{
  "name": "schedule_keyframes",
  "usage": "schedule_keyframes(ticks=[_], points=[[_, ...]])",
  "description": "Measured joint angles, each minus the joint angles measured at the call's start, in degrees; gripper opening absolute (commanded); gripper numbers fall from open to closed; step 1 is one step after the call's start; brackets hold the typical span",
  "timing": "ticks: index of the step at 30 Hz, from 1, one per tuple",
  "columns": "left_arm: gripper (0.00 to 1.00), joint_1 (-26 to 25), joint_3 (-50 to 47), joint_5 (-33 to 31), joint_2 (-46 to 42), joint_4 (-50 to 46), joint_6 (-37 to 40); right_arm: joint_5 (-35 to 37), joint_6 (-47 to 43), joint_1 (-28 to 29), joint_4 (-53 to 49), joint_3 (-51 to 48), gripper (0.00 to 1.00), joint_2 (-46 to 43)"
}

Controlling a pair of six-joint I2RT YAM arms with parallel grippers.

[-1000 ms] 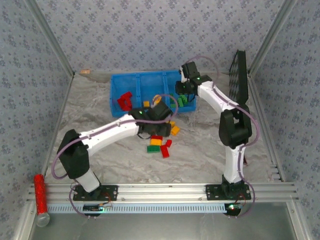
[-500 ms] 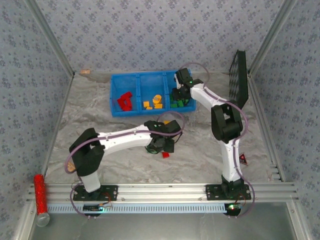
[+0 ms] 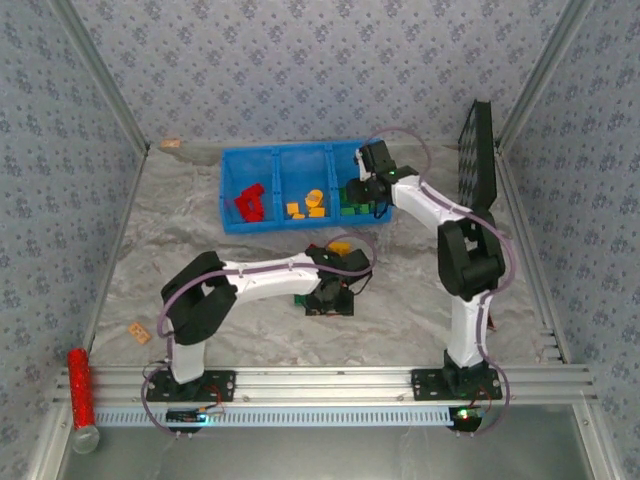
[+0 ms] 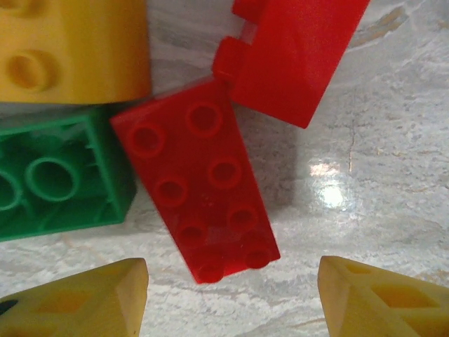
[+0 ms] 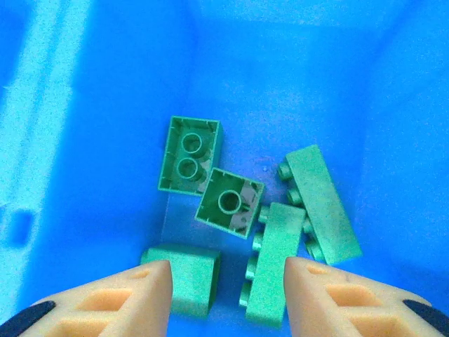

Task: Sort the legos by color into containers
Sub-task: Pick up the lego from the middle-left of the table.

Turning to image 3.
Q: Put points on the yellow half-round lego brick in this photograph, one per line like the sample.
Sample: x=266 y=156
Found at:
x=340 y=247

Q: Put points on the yellow round lego piece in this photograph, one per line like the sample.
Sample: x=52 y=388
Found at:
x=315 y=197

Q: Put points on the blue three-compartment bin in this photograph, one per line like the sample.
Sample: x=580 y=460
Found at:
x=300 y=170

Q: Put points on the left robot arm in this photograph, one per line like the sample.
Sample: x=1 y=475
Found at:
x=270 y=280

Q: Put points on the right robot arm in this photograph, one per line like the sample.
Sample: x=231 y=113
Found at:
x=467 y=340

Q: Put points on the black perforated panel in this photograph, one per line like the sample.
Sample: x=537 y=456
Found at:
x=477 y=160

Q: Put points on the small green circuit board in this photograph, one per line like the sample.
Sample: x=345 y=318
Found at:
x=190 y=416
x=465 y=416

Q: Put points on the tan waffle piece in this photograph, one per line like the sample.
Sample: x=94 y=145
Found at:
x=139 y=333

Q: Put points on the small tan tag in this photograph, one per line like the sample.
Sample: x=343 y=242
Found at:
x=171 y=144

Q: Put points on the red glitter cylinder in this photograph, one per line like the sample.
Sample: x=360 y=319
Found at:
x=82 y=395

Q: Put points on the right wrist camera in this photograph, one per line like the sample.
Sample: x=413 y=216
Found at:
x=358 y=159

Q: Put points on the long aluminium mounting rail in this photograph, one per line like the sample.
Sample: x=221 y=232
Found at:
x=320 y=382

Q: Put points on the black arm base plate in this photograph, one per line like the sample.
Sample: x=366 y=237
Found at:
x=430 y=385
x=220 y=385

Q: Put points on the aluminium side rail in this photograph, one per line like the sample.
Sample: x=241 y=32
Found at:
x=523 y=235
x=129 y=205

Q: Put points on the aluminium frame post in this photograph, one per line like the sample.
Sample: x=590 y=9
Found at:
x=541 y=75
x=106 y=75

